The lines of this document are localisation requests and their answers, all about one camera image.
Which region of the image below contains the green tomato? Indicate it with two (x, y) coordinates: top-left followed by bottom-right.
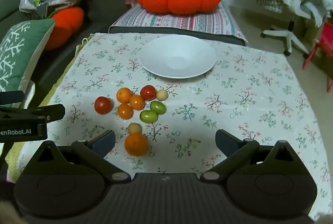
(139, 110), (159, 124)
(149, 100), (167, 115)

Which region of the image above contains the green pillow white branch print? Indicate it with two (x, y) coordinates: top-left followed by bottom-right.
(0, 19), (56, 106)

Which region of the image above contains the small orange persimmon pillow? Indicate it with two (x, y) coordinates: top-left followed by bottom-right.
(43, 7), (85, 51)

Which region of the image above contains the orange cherry tomato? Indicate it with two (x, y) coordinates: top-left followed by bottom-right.
(129, 94), (145, 111)
(116, 87), (133, 104)
(117, 103), (134, 120)

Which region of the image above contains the red stool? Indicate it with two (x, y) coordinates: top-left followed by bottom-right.
(302, 21), (333, 71)

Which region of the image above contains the white ribbed plate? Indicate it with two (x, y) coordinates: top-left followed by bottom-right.
(139, 35), (217, 79)

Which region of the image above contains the white office chair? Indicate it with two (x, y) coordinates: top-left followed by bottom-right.
(261, 0), (333, 57)

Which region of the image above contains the round orange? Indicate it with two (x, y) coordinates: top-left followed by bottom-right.
(124, 133), (149, 157)

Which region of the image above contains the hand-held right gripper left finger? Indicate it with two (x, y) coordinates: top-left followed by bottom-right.
(26, 130), (130, 183)

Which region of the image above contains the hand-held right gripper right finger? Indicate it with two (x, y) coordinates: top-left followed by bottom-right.
(200, 129), (307, 183)

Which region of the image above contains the floral tablecloth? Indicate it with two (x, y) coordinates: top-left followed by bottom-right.
(5, 33), (329, 222)

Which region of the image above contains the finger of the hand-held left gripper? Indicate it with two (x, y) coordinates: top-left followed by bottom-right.
(0, 90), (25, 105)
(0, 104), (66, 125)

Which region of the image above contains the striped bench cushion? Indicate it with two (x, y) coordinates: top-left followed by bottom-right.
(109, 2), (249, 46)

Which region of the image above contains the red tomato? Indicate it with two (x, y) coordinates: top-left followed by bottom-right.
(140, 85), (157, 101)
(94, 96), (113, 115)

